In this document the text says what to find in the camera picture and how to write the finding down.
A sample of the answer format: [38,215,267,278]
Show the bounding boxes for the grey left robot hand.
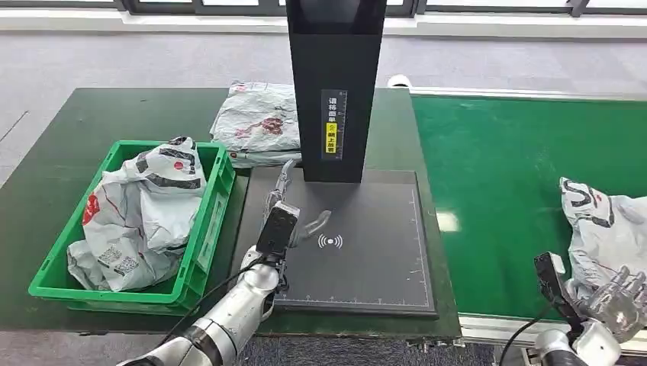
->
[262,159,333,249]

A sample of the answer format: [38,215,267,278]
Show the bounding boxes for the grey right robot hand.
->
[565,266,647,345]

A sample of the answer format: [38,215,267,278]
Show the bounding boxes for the grey parcel bag black print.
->
[558,176,647,304]

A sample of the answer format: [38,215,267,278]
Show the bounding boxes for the white parcel bag black stripes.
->
[121,135,208,254]

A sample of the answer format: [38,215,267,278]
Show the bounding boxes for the grey parcel bag red logo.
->
[66,179,195,293]

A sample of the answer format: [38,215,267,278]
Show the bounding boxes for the flat grey parcel bag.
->
[227,149,303,169]

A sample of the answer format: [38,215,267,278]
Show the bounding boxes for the green plastic crate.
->
[27,140,237,316]

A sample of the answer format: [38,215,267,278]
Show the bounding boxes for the grey parcel bag red print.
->
[209,80,303,153]

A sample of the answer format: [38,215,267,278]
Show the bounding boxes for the black scanner stand with base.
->
[230,0,439,318]

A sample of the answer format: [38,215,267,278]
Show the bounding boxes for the green conveyor belt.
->
[410,95,647,322]

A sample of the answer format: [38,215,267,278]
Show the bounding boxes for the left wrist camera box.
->
[255,201,301,256]

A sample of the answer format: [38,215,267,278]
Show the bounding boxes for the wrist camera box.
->
[255,201,301,256]
[534,251,567,305]

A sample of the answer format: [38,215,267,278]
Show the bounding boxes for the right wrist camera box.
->
[534,251,567,305]

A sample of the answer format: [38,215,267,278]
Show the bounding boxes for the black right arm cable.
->
[497,297,563,366]

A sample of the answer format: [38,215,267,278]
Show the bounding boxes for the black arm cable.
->
[497,297,563,366]
[153,256,266,351]

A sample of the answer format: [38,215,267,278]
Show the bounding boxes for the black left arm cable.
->
[153,256,266,351]

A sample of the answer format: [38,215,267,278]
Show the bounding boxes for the dark window frame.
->
[0,0,647,20]

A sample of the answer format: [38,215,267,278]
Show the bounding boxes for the aluminium conveyor frame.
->
[409,86,647,355]

